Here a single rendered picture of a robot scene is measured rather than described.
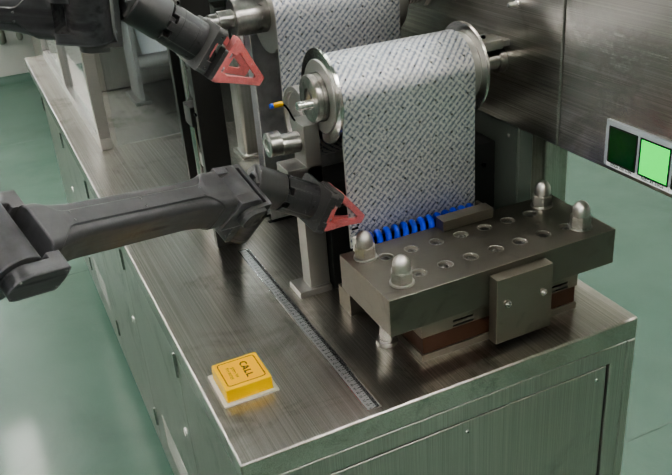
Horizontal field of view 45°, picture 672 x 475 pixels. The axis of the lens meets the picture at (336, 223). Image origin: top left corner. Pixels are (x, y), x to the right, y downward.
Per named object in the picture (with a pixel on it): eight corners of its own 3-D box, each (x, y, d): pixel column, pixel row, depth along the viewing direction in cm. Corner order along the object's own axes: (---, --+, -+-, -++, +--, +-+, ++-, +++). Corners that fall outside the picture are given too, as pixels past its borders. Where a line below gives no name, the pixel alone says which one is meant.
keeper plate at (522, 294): (488, 338, 123) (489, 275, 118) (542, 319, 126) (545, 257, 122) (498, 346, 121) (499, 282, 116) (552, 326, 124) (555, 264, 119)
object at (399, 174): (349, 247, 131) (341, 139, 122) (473, 212, 139) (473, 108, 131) (351, 248, 130) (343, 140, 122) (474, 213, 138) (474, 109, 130)
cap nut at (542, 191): (525, 203, 136) (526, 179, 134) (543, 198, 137) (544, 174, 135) (539, 211, 133) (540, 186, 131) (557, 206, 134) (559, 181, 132)
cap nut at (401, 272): (384, 280, 117) (383, 253, 115) (406, 273, 118) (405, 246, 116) (397, 291, 114) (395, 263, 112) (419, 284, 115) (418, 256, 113)
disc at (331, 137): (302, 120, 134) (299, 34, 126) (305, 119, 134) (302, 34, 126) (341, 160, 123) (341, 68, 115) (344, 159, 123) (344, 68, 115)
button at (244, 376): (212, 378, 120) (210, 365, 119) (257, 363, 123) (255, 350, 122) (227, 404, 115) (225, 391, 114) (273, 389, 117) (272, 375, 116)
